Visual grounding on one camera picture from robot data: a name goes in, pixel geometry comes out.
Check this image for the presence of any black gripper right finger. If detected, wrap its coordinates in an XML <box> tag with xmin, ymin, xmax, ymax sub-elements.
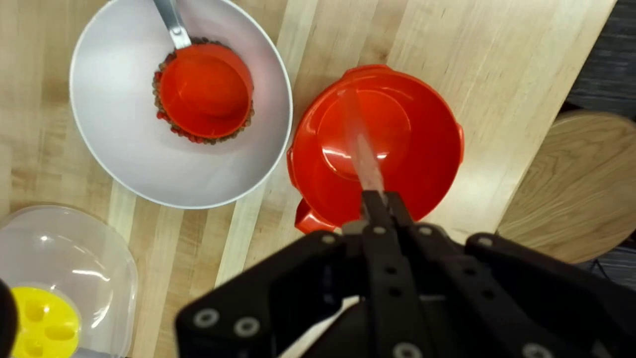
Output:
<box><xmin>385</xmin><ymin>192</ymin><xmax>550</xmax><ymax>358</ymax></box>

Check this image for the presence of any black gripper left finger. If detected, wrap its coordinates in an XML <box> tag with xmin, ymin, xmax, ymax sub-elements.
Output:
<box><xmin>361</xmin><ymin>190</ymin><xmax>425</xmax><ymax>358</ymax></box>

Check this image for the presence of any clear white straw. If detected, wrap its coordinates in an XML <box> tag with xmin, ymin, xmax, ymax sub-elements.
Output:
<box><xmin>340</xmin><ymin>89</ymin><xmax>383</xmax><ymax>190</ymax></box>

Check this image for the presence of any orange plastic bowl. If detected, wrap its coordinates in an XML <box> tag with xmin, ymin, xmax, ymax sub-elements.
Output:
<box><xmin>288</xmin><ymin>65</ymin><xmax>463</xmax><ymax>232</ymax></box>

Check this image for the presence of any white ceramic bowl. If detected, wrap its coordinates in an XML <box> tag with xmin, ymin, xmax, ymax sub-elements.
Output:
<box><xmin>69</xmin><ymin>0</ymin><xmax>294</xmax><ymax>208</ymax></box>

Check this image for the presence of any red measuring cup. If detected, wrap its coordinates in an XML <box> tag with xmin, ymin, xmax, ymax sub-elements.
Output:
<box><xmin>153</xmin><ymin>0</ymin><xmax>254</xmax><ymax>143</ymax></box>

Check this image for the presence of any clear lidded container yellow toy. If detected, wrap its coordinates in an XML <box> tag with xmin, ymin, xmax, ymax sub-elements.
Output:
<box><xmin>0</xmin><ymin>204</ymin><xmax>137</xmax><ymax>358</ymax></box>

